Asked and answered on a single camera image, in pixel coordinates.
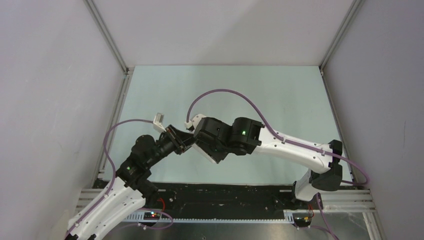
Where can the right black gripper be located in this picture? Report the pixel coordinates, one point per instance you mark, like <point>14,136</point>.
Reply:
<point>217,156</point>

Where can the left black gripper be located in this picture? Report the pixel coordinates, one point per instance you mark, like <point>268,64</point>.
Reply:
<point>180,139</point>

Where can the white remote control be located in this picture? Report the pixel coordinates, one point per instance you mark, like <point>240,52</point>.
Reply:
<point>206,155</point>

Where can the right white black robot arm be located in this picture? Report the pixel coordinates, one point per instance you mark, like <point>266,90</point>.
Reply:
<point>324,174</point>

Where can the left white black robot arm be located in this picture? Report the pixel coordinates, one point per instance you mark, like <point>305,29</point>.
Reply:
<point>129,189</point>

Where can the left controller board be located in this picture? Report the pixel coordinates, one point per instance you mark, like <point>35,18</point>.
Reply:
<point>151,216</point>

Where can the controller board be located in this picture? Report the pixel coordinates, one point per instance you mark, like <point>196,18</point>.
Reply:
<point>151,216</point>
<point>302,221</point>

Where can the right controller board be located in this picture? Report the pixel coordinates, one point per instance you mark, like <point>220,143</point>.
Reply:
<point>302,221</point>

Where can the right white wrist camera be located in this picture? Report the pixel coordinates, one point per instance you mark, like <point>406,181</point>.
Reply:
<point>192,123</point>

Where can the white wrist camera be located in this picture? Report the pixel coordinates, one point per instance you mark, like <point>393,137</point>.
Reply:
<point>192,123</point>
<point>158,123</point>

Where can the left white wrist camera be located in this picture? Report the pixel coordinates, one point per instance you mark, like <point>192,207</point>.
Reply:
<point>158,123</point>

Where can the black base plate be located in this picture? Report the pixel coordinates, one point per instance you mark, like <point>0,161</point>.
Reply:
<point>187,201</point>

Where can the left aluminium frame rail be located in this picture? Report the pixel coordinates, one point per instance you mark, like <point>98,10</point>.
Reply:
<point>126,71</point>

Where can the aluminium frame rail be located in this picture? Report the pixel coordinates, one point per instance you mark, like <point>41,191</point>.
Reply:
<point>341,32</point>
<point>126,71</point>

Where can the right aluminium frame rail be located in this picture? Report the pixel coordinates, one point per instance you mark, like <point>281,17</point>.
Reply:
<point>341,32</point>

